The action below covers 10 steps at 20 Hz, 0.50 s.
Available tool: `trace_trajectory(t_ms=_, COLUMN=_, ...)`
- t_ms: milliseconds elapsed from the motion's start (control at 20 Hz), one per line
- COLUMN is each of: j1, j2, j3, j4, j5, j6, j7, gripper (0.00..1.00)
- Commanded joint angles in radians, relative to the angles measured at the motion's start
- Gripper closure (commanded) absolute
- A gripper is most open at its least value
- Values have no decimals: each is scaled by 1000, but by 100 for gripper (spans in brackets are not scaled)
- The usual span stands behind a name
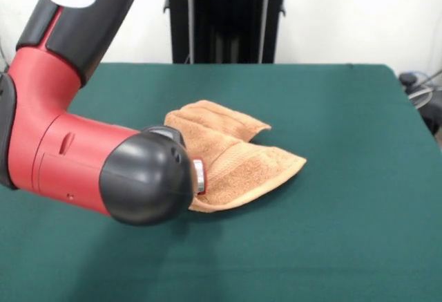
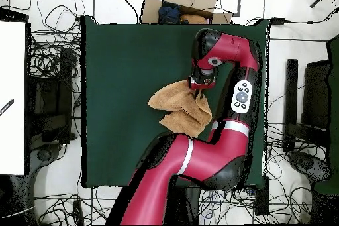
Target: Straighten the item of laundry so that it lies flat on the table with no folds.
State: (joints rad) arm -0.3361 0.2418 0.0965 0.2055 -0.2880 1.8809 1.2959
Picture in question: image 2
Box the orange terry towel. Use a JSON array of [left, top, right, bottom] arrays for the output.
[[147, 79, 213, 139]]

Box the orange garment in box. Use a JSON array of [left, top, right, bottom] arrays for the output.
[[180, 13, 209, 25]]

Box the dark blue garment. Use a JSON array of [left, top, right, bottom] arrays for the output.
[[158, 1, 182, 25]]

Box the dark green table cloth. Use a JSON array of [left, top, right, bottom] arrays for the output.
[[80, 15, 271, 189]]

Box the grey chair base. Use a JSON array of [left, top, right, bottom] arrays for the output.
[[288, 150, 332, 183], [28, 143, 63, 182]]

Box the green cloth on side table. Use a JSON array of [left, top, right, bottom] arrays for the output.
[[313, 34, 339, 196]]

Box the black metal stand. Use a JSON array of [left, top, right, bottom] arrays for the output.
[[26, 47, 77, 145]]

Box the black slim power strip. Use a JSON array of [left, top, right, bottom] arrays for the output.
[[72, 199, 85, 226]]

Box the white panel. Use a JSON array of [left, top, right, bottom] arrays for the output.
[[0, 21, 26, 176]]

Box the black marker pen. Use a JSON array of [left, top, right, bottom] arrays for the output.
[[0, 99, 15, 117]]

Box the black metal frame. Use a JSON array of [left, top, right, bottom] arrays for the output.
[[283, 58, 332, 153]]

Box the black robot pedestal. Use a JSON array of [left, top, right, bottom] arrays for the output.
[[169, 176, 203, 225]]

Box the black adapter cable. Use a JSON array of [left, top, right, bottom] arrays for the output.
[[284, 7, 339, 25]]

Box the black looped cable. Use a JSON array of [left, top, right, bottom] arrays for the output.
[[36, 0, 87, 35]]

